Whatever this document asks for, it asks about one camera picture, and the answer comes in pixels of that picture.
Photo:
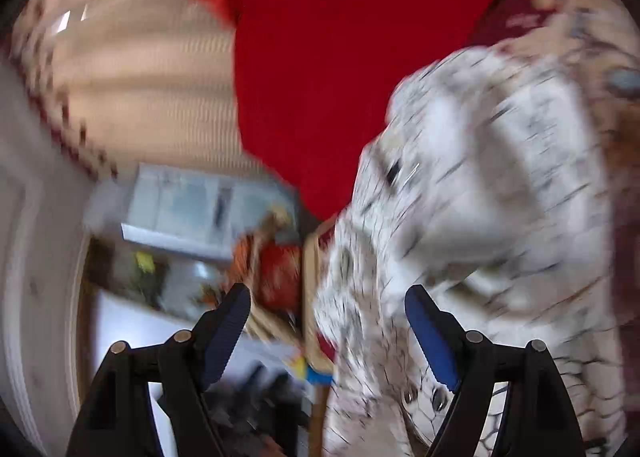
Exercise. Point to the beige striped curtain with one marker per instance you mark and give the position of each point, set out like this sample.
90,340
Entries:
120,82

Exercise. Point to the floral maroon cream blanket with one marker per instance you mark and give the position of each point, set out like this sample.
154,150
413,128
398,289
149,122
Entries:
598,41

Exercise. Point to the grey white cabinet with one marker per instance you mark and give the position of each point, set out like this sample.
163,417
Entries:
203,214

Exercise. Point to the white crackle-pattern shirt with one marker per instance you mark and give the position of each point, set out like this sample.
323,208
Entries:
488,188

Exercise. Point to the red gift box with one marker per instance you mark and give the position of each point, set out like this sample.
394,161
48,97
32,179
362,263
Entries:
275,277

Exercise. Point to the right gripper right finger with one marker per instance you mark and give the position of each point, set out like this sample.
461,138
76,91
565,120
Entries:
538,418

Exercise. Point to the red blanket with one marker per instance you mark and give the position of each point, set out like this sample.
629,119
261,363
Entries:
312,79

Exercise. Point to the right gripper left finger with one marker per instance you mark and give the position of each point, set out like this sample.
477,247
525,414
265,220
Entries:
116,418

